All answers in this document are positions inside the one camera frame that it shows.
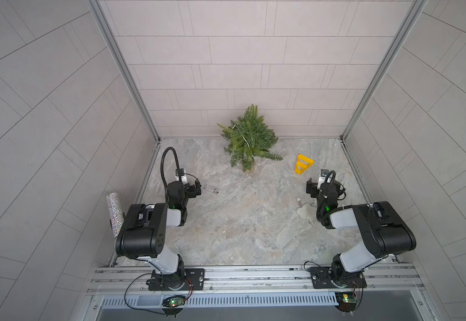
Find beige paw shaped object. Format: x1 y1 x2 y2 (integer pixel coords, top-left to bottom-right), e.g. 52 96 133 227
296 197 317 221

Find right green circuit board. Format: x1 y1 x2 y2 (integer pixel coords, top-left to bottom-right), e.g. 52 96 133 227
335 292 358 312

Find green circuit board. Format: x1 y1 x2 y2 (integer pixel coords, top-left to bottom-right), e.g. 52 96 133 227
162 296 187 308
335 292 358 312

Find yellow triangular plastic piece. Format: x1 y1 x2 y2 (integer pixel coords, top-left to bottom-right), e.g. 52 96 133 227
294 154 315 175

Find aluminium mounting rail frame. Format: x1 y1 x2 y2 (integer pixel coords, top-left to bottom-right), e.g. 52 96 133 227
74 263 440 320

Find small green christmas tree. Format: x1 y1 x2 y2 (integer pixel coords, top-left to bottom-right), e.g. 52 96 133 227
217 104 283 173

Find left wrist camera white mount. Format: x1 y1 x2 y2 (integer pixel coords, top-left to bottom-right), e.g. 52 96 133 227
175 168 188 185

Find left green circuit board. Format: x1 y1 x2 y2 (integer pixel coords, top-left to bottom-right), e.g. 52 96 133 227
162 296 187 308

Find left black flexible cable hose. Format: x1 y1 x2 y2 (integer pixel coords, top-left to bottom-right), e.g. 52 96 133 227
160 146 183 201

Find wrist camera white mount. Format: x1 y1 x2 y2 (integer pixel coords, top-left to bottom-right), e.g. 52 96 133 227
317 169 331 188
175 168 188 185

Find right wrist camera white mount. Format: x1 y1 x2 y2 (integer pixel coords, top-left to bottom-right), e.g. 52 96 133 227
317 169 331 188

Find glittery silver cylinder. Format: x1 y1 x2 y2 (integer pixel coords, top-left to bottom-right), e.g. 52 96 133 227
107 193 124 238

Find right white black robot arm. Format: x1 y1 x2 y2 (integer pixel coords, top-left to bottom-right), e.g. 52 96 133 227
306 171 416 288

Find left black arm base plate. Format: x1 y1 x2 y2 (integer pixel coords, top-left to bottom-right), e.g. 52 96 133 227
146 267 206 292

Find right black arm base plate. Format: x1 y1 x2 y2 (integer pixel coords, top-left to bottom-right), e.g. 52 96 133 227
307 266 367 289

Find thin wire string lights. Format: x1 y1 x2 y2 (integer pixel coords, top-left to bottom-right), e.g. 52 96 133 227
232 122 255 148

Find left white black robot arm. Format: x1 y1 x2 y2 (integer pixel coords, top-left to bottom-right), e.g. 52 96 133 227
115 180 205 291

